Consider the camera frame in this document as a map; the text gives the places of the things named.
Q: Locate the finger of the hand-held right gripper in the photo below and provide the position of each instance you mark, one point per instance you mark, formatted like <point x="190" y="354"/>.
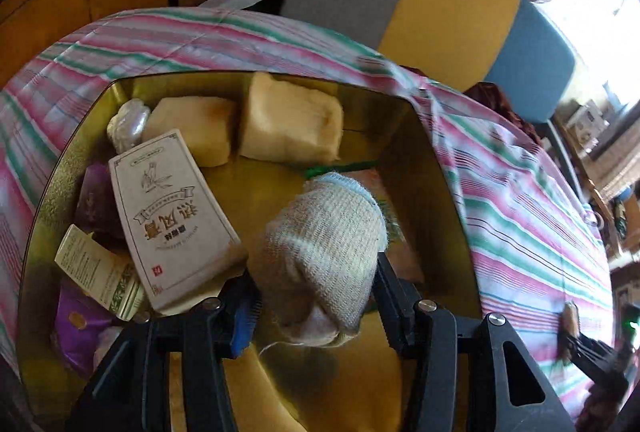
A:
<point x="595" y="362"/>

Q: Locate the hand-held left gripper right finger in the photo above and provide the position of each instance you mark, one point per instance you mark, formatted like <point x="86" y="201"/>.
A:
<point x="395" y="307"/>

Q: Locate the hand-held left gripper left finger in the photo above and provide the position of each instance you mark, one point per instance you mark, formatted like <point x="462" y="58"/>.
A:
<point x="242" y="327"/>

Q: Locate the small bread piece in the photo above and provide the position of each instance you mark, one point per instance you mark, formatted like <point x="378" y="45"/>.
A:
<point x="570" y="319"/>

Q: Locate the knitted sock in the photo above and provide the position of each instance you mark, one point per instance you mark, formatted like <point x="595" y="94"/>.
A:
<point x="325" y="252"/>

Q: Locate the gold metal tin box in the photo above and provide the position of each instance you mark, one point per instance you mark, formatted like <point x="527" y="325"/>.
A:
<point x="310" y="387"/>

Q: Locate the beige carton box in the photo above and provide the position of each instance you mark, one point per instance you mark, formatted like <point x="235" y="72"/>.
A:
<point x="165" y="212"/>

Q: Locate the purple candy packet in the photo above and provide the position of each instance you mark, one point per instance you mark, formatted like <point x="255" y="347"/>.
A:
<point x="77" y="332"/>
<point x="95" y="202"/>

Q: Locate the large bread piece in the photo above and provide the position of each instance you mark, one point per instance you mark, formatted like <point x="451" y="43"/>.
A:
<point x="290" y="121"/>

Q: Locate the white ball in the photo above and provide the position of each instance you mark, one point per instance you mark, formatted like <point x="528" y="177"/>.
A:
<point x="127" y="124"/>

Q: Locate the striped tablecloth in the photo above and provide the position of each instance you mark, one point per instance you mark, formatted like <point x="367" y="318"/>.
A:
<point x="500" y="187"/>

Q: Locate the wooden shelf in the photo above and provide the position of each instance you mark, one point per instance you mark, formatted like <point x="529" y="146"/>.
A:
<point x="615" y="171"/>

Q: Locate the white box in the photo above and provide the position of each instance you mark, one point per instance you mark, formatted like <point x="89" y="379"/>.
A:
<point x="587" y="121"/>

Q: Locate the dark red cloth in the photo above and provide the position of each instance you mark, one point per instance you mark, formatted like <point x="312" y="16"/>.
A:
<point x="505" y="106"/>

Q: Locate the grey yellow blue sofa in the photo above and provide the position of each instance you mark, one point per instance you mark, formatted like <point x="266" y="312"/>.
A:
<point x="450" y="1"/>

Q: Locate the window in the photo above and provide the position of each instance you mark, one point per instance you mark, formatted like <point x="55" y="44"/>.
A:
<point x="595" y="21"/>

